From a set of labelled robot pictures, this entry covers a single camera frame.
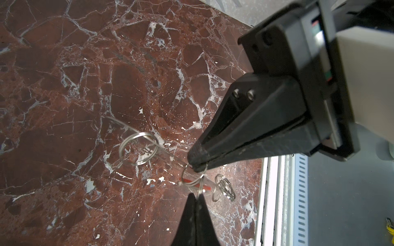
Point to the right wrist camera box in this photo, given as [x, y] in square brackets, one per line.
[368, 61]

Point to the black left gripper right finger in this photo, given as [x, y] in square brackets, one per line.
[205, 233]

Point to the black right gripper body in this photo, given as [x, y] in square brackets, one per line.
[300, 41]

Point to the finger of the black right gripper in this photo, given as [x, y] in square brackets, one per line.
[296, 137]
[255, 106]

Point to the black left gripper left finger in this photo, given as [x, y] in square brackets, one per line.
[186, 232]

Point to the white slotted cable duct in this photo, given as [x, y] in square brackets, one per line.
[300, 219]

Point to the key with red tag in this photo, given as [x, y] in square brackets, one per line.
[204, 184]

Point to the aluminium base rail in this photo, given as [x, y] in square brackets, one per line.
[274, 225]

